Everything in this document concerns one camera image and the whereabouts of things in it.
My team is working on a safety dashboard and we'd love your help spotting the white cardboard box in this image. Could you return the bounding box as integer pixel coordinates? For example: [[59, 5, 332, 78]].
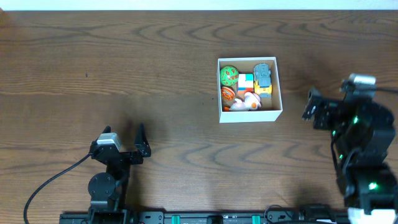
[[217, 57, 283, 123]]

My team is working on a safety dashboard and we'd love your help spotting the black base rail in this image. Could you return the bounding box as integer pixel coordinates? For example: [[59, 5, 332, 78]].
[[59, 204, 350, 224]]

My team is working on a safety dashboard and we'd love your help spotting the white pink duck toy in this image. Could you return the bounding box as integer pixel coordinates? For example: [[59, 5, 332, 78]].
[[229, 92, 261, 111]]

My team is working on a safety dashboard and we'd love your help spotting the multicolour puzzle cube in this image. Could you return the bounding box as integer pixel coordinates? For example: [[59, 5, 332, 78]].
[[237, 73, 254, 94]]

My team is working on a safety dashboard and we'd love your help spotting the green ball with red numbers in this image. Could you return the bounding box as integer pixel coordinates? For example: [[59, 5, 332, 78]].
[[220, 65, 239, 86]]

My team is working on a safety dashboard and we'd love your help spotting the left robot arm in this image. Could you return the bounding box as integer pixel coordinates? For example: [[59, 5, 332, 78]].
[[81, 124, 151, 223]]

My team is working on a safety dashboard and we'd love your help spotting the left black cable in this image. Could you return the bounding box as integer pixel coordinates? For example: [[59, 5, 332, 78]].
[[23, 152, 93, 224]]

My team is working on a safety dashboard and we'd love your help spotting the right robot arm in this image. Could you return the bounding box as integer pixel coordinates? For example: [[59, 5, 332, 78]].
[[302, 87, 397, 223]]

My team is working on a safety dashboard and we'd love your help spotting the orange round toy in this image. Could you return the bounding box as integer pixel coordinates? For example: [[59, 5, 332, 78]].
[[221, 86, 236, 101]]

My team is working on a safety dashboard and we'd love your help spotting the yellow grey toy truck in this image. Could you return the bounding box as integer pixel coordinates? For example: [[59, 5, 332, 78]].
[[254, 63, 272, 98]]

